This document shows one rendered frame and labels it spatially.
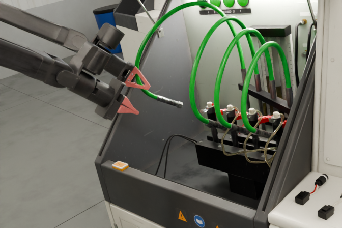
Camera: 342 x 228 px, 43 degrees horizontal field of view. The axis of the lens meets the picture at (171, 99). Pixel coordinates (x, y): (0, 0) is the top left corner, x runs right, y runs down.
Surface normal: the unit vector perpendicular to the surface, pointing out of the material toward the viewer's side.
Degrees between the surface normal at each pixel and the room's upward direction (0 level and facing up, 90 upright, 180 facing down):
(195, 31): 90
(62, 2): 90
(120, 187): 90
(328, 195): 0
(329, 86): 76
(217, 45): 90
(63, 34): 67
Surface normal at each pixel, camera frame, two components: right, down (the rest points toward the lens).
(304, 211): -0.19, -0.92
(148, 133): 0.71, 0.11
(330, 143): -0.70, 0.15
